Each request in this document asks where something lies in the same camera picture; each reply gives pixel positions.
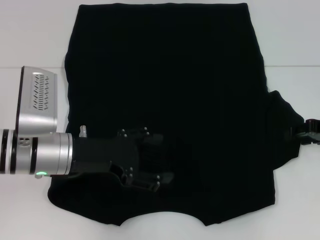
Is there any black T-shirt with FREE print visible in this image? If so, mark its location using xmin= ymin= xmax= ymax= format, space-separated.
xmin=46 ymin=2 xmax=306 ymax=227

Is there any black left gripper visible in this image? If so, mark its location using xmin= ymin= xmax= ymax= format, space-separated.
xmin=70 ymin=126 xmax=175 ymax=193

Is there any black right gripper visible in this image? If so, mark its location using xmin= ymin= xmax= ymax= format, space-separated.
xmin=285 ymin=118 xmax=320 ymax=146

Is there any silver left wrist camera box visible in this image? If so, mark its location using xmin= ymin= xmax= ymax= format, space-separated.
xmin=15 ymin=65 xmax=59 ymax=137

